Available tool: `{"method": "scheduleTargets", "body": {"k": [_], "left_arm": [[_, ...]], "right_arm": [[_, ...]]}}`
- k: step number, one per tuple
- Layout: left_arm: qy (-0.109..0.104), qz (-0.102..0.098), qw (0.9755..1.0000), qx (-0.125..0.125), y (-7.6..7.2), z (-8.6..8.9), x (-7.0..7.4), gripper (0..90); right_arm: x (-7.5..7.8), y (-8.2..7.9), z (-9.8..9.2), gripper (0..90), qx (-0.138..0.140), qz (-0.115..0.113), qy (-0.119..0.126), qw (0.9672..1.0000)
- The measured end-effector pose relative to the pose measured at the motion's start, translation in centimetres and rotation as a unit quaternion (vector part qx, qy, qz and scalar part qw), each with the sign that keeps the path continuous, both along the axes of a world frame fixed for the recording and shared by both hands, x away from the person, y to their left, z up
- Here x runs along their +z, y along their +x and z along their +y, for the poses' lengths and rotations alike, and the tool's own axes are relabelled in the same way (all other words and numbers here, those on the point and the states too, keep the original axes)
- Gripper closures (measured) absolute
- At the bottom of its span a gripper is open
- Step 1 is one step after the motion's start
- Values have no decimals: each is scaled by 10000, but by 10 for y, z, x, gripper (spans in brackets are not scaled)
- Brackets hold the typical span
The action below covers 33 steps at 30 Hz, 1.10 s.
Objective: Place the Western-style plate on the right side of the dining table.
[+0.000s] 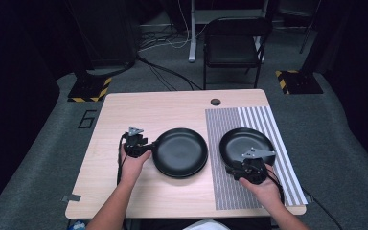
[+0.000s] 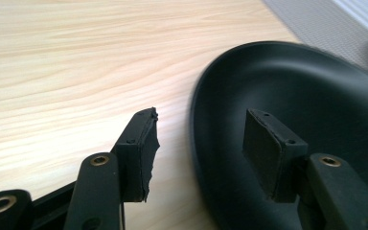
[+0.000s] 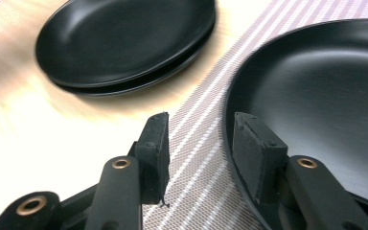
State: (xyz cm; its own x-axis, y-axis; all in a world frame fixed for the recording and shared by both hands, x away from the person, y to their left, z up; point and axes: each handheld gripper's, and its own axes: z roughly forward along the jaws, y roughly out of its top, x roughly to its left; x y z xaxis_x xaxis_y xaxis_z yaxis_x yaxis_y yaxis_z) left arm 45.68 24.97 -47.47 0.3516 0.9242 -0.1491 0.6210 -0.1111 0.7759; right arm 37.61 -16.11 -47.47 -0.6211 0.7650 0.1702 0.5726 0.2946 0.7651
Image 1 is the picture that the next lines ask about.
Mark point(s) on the person's right hand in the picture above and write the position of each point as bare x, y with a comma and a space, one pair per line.
263, 191

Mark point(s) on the grey tape piece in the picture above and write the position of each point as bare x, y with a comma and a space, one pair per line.
71, 198

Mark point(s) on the grey striped placemat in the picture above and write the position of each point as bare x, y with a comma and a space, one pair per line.
223, 121

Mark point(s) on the black stand base striped edge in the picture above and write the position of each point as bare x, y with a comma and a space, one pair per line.
300, 83
87, 89

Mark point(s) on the black plate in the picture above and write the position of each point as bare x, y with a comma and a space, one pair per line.
239, 140
180, 176
180, 151

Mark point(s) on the white desk frame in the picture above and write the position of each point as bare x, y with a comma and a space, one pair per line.
192, 38

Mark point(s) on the blue white object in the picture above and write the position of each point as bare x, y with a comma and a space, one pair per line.
76, 225

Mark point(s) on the person's left hand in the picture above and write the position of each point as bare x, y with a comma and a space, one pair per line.
132, 169

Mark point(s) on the black folding chair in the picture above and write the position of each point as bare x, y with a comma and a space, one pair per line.
231, 48

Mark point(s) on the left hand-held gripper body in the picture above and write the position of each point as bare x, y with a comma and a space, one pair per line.
134, 145

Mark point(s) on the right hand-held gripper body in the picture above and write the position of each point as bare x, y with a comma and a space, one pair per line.
252, 169

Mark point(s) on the person's white clothing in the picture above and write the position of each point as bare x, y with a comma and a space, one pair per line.
206, 225

